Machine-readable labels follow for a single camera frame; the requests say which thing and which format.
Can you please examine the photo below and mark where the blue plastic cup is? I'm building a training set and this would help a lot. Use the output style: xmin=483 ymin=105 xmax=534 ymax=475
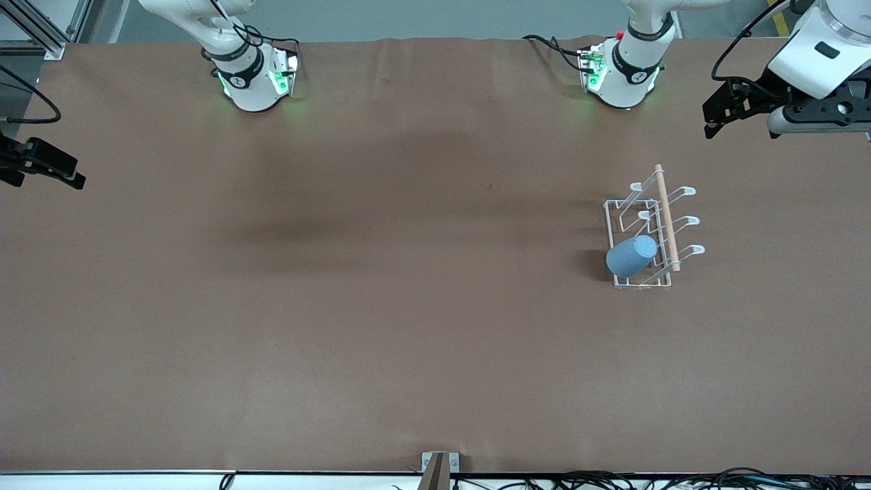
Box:
xmin=606 ymin=235 xmax=659 ymax=278

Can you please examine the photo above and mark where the brown table mat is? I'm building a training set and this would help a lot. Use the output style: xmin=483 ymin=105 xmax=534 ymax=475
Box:
xmin=0 ymin=35 xmax=871 ymax=476

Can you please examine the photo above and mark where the white wire cup rack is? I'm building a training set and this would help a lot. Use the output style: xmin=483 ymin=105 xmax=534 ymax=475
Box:
xmin=603 ymin=164 xmax=706 ymax=291

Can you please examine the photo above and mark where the aluminium frame profile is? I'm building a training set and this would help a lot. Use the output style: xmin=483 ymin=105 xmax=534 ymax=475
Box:
xmin=0 ymin=0 xmax=94 ymax=61

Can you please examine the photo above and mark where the black left base cable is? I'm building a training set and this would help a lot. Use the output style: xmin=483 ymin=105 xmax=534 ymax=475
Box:
xmin=523 ymin=34 xmax=587 ymax=74

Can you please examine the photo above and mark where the black base cable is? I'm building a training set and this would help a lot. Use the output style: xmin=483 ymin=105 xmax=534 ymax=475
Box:
xmin=523 ymin=34 xmax=587 ymax=74
xmin=196 ymin=0 xmax=301 ymax=72

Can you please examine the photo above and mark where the black right base cable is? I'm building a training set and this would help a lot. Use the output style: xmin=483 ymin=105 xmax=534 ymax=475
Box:
xmin=196 ymin=0 xmax=301 ymax=72

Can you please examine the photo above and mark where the black cable bundle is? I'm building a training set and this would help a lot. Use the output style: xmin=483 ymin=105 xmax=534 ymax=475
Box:
xmin=449 ymin=467 xmax=871 ymax=490

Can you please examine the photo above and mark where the grey metal bracket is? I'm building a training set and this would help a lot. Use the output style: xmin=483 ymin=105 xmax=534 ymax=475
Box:
xmin=421 ymin=452 xmax=461 ymax=490

